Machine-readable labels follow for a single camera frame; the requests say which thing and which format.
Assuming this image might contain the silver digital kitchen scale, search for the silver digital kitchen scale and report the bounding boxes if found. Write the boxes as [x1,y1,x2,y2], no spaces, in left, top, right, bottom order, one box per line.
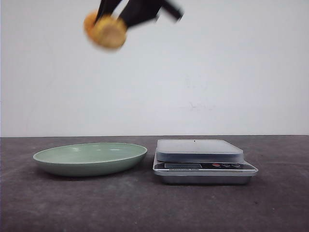
[153,139,258,185]

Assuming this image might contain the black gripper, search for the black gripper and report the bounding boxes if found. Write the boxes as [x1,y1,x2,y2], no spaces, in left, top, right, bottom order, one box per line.
[95,0,183,27]

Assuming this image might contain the yellow corn cob piece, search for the yellow corn cob piece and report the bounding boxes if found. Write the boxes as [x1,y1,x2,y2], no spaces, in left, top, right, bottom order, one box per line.
[83,11,127,50]

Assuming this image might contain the green shallow plate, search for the green shallow plate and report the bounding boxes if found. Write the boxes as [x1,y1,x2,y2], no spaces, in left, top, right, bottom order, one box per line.
[33,142,147,177]

